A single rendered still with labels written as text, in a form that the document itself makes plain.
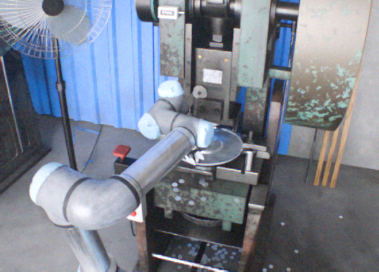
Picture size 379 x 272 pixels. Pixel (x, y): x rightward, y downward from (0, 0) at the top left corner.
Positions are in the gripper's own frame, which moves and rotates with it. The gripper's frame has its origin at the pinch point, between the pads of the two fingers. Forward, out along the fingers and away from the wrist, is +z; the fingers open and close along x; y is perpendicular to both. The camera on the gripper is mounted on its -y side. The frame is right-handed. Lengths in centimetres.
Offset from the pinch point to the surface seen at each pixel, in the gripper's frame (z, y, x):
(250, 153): 7.9, 5.9, 21.0
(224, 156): 4.8, 2.4, 11.2
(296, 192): 109, -30, 71
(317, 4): -55, 34, 34
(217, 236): 51, 0, -2
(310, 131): 98, -57, 114
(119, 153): -3.2, -23.2, -20.9
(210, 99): -12.5, -10.5, 18.4
